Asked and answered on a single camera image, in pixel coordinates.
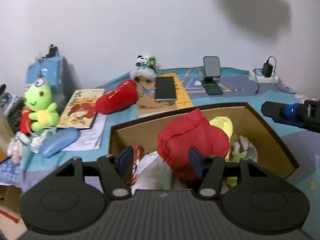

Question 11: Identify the patterned ribbon scarf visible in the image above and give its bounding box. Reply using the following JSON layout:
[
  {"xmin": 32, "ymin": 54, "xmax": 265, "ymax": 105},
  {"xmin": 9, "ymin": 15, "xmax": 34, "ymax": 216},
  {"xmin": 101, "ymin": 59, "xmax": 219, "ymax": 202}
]
[{"xmin": 131, "ymin": 145, "xmax": 148, "ymax": 186}]

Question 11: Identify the white towel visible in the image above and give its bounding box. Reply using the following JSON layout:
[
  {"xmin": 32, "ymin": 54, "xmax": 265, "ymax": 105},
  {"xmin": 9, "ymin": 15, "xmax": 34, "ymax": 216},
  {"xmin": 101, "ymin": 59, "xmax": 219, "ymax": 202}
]
[{"xmin": 131, "ymin": 151, "xmax": 187, "ymax": 194}]

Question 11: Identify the red cloth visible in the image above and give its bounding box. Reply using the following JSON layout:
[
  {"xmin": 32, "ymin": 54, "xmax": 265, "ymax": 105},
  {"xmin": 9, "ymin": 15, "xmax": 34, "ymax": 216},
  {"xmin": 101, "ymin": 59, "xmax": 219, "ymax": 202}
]
[{"xmin": 157, "ymin": 108, "xmax": 228, "ymax": 181}]

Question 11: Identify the yellow fluffy towel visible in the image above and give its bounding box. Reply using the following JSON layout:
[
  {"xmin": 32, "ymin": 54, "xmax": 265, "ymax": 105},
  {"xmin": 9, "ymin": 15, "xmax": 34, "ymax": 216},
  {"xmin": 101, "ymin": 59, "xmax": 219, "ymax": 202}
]
[{"xmin": 209, "ymin": 116, "xmax": 233, "ymax": 161}]

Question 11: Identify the green sock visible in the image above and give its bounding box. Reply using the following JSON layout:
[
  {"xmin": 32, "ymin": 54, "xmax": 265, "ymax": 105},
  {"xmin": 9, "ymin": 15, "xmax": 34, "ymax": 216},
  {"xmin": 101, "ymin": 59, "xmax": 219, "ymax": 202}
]
[{"xmin": 224, "ymin": 152, "xmax": 246, "ymax": 188}]

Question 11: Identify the pink grey sock bundle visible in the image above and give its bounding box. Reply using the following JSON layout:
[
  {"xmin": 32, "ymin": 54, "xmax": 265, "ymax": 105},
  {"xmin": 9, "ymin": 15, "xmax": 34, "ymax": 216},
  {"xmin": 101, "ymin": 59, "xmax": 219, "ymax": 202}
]
[{"xmin": 231, "ymin": 135, "xmax": 258, "ymax": 163}]

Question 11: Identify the brown cardboard box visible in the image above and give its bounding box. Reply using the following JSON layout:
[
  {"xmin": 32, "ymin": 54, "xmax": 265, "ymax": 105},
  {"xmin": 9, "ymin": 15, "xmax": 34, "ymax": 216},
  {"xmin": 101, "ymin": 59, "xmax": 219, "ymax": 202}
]
[{"xmin": 109, "ymin": 102, "xmax": 299, "ymax": 180}]

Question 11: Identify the black charger plug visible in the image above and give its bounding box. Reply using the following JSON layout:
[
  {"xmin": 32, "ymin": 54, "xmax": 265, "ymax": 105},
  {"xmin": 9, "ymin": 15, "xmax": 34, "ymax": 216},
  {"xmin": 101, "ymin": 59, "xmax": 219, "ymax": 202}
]
[{"xmin": 261, "ymin": 62, "xmax": 273, "ymax": 77}]

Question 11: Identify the white power strip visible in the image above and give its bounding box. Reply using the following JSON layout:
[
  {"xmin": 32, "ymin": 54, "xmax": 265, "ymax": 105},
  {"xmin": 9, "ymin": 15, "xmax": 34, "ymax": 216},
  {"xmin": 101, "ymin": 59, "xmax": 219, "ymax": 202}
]
[{"xmin": 249, "ymin": 69, "xmax": 279, "ymax": 84}]

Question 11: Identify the red cartoon book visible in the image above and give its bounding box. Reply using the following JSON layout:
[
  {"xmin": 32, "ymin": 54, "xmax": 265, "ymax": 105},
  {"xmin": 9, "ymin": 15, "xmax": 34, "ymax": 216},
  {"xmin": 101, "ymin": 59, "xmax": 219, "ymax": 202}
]
[{"xmin": 57, "ymin": 89, "xmax": 105, "ymax": 129}]

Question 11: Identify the red plush pillow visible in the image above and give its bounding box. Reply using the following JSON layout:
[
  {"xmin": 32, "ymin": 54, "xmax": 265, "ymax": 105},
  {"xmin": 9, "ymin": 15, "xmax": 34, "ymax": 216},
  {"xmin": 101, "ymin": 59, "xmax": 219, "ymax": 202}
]
[{"xmin": 95, "ymin": 80, "xmax": 138, "ymax": 114}]

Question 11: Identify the blue glasses case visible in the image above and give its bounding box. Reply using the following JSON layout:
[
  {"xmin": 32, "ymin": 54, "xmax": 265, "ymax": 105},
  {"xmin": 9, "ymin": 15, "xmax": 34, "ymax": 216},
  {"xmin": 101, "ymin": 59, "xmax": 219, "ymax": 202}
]
[{"xmin": 39, "ymin": 127, "xmax": 80, "ymax": 158}]

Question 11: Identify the smartphone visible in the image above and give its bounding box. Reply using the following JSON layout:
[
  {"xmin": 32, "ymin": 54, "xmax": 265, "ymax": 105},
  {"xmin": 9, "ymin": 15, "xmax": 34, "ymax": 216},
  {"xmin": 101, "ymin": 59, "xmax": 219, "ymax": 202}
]
[{"xmin": 154, "ymin": 76, "xmax": 177, "ymax": 102}]

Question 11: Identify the blue patterned bedsheet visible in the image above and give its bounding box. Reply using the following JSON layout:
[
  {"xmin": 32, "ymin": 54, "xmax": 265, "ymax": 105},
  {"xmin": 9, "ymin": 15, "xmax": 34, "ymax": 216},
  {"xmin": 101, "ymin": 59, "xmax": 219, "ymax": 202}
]
[{"xmin": 1, "ymin": 67, "xmax": 319, "ymax": 239}]

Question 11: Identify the phone stand with mirror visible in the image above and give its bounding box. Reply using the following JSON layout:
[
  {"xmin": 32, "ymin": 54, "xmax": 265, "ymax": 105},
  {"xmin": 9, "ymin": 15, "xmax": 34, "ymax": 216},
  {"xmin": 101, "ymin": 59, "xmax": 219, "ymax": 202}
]
[{"xmin": 202, "ymin": 56, "xmax": 223, "ymax": 95}]

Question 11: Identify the panda plush toy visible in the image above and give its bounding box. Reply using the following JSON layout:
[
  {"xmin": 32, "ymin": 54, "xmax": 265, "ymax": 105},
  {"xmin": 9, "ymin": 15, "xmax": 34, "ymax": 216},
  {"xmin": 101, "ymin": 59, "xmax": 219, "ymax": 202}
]
[{"xmin": 129, "ymin": 55, "xmax": 157, "ymax": 83}]

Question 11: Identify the green frog plush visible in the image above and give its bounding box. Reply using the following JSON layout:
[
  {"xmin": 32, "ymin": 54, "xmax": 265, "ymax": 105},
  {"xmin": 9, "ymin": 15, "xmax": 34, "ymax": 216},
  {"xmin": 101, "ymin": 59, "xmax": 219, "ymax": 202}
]
[{"xmin": 19, "ymin": 77, "xmax": 60, "ymax": 134}]

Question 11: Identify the black charger cable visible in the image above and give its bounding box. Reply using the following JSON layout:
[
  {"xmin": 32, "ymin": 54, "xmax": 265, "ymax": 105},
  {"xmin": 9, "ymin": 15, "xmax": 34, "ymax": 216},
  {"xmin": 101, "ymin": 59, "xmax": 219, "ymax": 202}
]
[{"xmin": 253, "ymin": 55, "xmax": 297, "ymax": 95}]

